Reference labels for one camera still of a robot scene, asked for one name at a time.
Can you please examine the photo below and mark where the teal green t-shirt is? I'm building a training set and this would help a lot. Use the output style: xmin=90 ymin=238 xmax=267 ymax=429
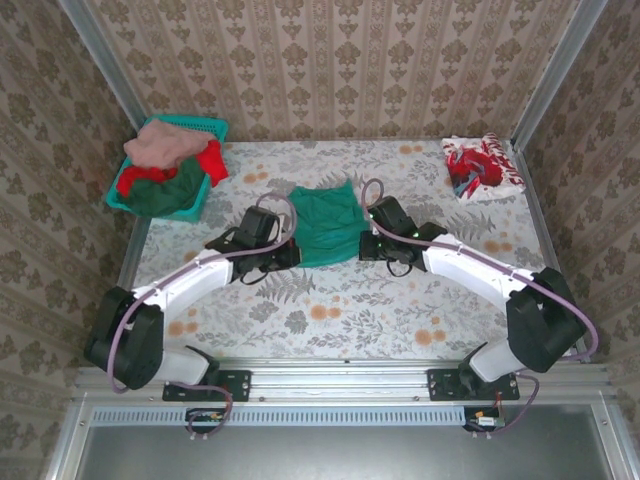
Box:
xmin=288 ymin=182 xmax=364 ymax=270

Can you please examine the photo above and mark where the dark green t-shirt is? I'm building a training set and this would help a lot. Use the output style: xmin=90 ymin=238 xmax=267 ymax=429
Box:
xmin=119 ymin=159 xmax=211 ymax=219

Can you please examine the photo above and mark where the folded white red print t-shirt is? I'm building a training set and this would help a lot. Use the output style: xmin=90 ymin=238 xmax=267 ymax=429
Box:
xmin=440 ymin=132 xmax=527 ymax=202

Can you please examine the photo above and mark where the floral table cloth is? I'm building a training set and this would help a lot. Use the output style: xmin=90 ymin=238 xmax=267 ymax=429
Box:
xmin=117 ymin=139 xmax=574 ymax=361

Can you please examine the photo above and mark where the teal plastic laundry basket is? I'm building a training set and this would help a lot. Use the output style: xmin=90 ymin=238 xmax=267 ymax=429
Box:
xmin=103 ymin=114 xmax=230 ymax=221

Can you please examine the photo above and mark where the small circuit board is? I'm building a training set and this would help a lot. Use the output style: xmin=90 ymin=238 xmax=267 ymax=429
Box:
xmin=463 ymin=407 xmax=504 ymax=434
xmin=185 ymin=407 xmax=227 ymax=437

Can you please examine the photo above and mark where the grey metal panel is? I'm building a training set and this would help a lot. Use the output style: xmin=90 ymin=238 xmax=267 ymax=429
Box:
xmin=74 ymin=424 xmax=616 ymax=480

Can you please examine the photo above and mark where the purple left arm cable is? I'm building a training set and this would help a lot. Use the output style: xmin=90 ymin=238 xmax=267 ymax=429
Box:
xmin=107 ymin=191 xmax=300 ymax=442

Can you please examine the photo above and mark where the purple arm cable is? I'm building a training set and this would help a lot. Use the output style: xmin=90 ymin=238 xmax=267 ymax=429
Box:
xmin=360 ymin=178 xmax=599 ymax=441
xmin=107 ymin=191 xmax=300 ymax=442

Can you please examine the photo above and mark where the thin black cable loop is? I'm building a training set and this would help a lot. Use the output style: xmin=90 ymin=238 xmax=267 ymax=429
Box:
xmin=386 ymin=258 xmax=415 ymax=280
xmin=238 ymin=267 xmax=270 ymax=287

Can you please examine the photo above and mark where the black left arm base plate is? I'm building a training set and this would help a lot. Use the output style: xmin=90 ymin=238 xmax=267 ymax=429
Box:
xmin=162 ymin=368 xmax=251 ymax=403

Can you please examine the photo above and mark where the aluminium mounting rail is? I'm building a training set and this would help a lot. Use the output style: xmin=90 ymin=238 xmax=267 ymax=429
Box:
xmin=74 ymin=357 xmax=614 ymax=406

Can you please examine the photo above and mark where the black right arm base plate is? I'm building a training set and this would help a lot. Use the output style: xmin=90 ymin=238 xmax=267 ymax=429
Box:
xmin=426 ymin=368 xmax=521 ymax=403

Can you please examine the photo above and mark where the slotted grey cable duct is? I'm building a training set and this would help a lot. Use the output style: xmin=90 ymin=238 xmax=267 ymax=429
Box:
xmin=91 ymin=405 xmax=466 ymax=427

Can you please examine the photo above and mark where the aluminium corner post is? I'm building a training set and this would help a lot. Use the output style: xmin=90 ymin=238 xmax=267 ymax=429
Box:
xmin=57 ymin=0 xmax=156 ymax=131
xmin=509 ymin=0 xmax=611 ymax=151

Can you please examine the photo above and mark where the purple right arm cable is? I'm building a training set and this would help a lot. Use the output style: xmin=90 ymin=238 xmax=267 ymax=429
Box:
xmin=360 ymin=178 xmax=599 ymax=441

